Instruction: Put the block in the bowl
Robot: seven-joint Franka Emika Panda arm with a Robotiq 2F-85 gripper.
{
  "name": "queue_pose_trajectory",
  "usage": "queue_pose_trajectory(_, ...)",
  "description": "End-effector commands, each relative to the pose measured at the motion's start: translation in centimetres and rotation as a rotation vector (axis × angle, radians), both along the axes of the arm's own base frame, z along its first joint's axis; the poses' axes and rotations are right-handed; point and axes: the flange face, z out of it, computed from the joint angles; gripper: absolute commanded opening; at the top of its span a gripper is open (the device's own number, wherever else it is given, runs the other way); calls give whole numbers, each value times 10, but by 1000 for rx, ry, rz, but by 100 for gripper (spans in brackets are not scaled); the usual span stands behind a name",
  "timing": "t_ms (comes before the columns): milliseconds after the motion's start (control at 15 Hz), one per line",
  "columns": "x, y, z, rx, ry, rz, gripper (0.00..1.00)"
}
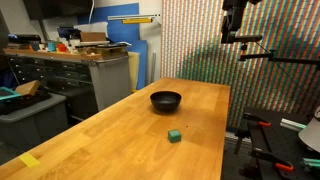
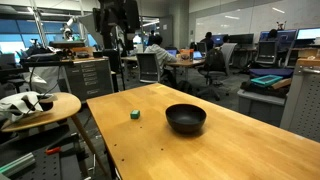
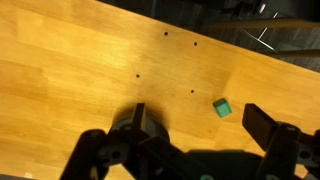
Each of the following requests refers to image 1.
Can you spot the black monitor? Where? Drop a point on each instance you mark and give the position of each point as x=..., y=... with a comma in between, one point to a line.
x=56, y=8

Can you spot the wooden block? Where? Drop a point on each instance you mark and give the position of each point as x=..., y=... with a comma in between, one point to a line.
x=28, y=87

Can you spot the teal tray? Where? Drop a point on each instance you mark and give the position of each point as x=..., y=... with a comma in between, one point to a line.
x=8, y=93

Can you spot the grey pipe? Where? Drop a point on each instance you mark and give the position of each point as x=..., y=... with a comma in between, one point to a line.
x=153, y=68

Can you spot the black perforated workbench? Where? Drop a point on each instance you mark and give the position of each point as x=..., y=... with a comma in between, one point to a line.
x=280, y=146

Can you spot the cardboard box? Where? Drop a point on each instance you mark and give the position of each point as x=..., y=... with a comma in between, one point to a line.
x=93, y=36

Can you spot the blue foam board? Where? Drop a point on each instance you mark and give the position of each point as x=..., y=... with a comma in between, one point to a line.
x=128, y=33

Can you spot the grey storage bin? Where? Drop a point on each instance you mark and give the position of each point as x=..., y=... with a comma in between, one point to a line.
x=31, y=121

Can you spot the teal plastic part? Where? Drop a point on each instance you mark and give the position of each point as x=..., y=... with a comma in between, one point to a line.
x=311, y=162

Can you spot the white metal rail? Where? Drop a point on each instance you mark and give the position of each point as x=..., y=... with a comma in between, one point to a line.
x=133, y=16

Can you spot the aluminium extrusion bar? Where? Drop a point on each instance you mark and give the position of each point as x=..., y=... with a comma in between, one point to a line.
x=292, y=124

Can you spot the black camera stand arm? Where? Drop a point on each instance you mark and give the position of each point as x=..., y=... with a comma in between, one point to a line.
x=283, y=59

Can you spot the black camera on stand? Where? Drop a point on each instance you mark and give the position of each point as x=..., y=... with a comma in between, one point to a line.
x=250, y=38

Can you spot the black sensor bar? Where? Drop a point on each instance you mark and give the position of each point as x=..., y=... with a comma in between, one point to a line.
x=24, y=37

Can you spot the green block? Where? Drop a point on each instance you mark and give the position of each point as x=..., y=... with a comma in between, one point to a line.
x=174, y=135

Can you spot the red cup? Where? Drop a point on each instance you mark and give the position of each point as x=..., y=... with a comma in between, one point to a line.
x=61, y=47

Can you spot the grey drawer cabinet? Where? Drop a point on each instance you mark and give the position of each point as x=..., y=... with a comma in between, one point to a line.
x=76, y=78

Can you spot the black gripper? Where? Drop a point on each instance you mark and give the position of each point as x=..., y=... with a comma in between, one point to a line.
x=237, y=15

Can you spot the beige panel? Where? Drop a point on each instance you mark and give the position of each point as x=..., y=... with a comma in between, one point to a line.
x=133, y=70

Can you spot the yellow sticky note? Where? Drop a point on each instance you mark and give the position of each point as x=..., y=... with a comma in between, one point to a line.
x=29, y=160

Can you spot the black bowl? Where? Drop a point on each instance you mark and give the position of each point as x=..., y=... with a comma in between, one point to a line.
x=165, y=101

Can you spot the yellow spirit level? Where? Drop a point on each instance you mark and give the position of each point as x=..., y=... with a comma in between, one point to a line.
x=137, y=21

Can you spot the teal cup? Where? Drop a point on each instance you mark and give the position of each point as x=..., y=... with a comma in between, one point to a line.
x=51, y=46

